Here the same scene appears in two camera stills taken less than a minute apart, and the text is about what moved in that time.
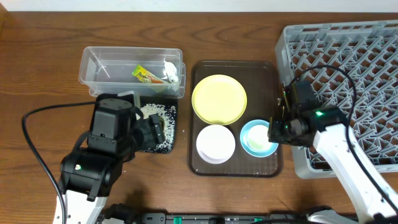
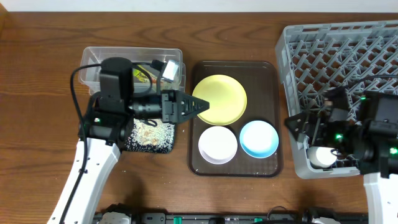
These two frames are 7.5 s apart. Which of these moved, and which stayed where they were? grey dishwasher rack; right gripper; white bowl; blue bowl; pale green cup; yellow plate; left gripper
Moved: left gripper; pale green cup; right gripper
Stayed: blue bowl; grey dishwasher rack; yellow plate; white bowl
